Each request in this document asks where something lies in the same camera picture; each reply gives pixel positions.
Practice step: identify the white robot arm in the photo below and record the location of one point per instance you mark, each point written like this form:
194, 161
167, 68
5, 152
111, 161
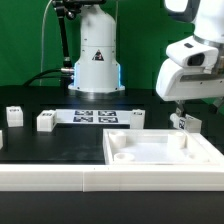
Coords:
97, 72

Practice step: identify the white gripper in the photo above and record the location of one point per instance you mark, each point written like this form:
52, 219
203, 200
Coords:
175, 83

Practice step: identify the white square tabletop part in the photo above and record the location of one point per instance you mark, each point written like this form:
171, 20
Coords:
158, 147

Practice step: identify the white front fence wall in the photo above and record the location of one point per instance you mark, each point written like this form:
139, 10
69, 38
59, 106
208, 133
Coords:
90, 178

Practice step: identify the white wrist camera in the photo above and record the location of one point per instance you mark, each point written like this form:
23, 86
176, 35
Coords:
190, 53

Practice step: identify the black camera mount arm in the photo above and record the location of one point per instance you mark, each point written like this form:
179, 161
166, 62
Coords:
69, 9

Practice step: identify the white marker base plate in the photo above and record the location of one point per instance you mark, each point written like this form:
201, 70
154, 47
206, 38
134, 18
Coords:
78, 116

